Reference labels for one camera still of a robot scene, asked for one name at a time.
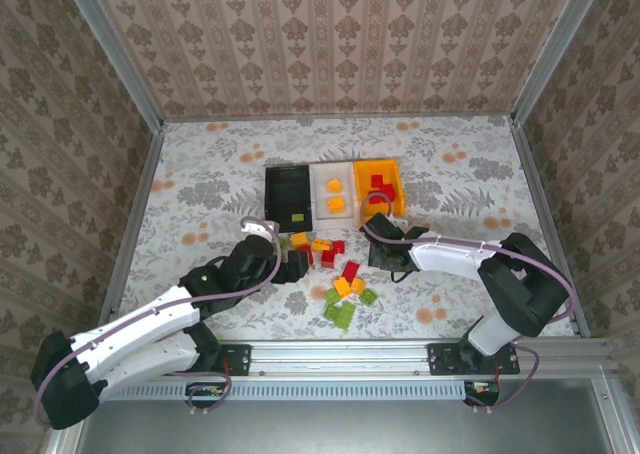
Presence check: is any orange plastic bin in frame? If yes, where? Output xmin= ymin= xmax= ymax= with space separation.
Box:
xmin=352 ymin=157 xmax=406 ymax=220

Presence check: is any white plastic bin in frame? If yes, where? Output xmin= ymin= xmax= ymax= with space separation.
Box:
xmin=308 ymin=161 xmax=362 ymax=228

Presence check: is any large green lego brick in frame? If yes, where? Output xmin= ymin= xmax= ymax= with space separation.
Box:
xmin=334 ymin=303 xmax=359 ymax=331

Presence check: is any black plastic bin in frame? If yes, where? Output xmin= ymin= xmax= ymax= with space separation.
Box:
xmin=263 ymin=163 xmax=315 ymax=234

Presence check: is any floral patterned table cover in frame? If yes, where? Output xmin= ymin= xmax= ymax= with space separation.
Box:
xmin=112 ymin=115 xmax=576 ymax=340

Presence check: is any grey metal sheet panel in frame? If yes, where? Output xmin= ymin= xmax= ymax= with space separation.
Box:
xmin=74 ymin=398 xmax=616 ymax=454

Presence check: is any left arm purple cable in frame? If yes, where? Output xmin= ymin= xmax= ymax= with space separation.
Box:
xmin=32 ymin=216 xmax=282 ymax=428

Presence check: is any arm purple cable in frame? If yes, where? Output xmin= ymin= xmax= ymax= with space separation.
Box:
xmin=359 ymin=191 xmax=581 ymax=415
xmin=32 ymin=216 xmax=282 ymax=428

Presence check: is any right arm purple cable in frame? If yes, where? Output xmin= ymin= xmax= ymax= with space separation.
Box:
xmin=359 ymin=191 xmax=581 ymax=415

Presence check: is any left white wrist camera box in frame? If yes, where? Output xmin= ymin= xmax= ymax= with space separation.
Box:
xmin=239 ymin=219 xmax=276 ymax=236

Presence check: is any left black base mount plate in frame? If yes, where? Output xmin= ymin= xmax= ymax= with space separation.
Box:
xmin=197 ymin=343 xmax=251 ymax=377

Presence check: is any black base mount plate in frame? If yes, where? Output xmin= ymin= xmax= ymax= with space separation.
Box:
xmin=427 ymin=342 xmax=520 ymax=376
xmin=197 ymin=343 xmax=251 ymax=377

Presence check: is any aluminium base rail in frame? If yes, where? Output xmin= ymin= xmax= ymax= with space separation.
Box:
xmin=74 ymin=341 xmax=614 ymax=378

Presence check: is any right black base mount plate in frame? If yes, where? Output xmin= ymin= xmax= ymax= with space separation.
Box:
xmin=427 ymin=342 xmax=520 ymax=376

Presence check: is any grey slotted cable duct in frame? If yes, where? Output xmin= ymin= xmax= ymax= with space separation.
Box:
xmin=99 ymin=379 xmax=469 ymax=400

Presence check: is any thin aluminium wall rail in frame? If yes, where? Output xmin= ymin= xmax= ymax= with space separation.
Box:
xmin=159 ymin=111 xmax=519 ymax=124

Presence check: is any aluminium side rail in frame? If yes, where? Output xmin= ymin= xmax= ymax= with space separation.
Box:
xmin=94 ymin=123 xmax=166 ymax=340
xmin=510 ymin=122 xmax=592 ymax=338

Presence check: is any small wired connector board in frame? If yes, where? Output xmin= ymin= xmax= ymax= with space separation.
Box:
xmin=463 ymin=379 xmax=501 ymax=406
xmin=185 ymin=381 xmax=227 ymax=401

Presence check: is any aluminium frame post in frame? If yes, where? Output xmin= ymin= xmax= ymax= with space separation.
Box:
xmin=510 ymin=0 xmax=610 ymax=125
xmin=57 ymin=0 xmax=166 ymax=133

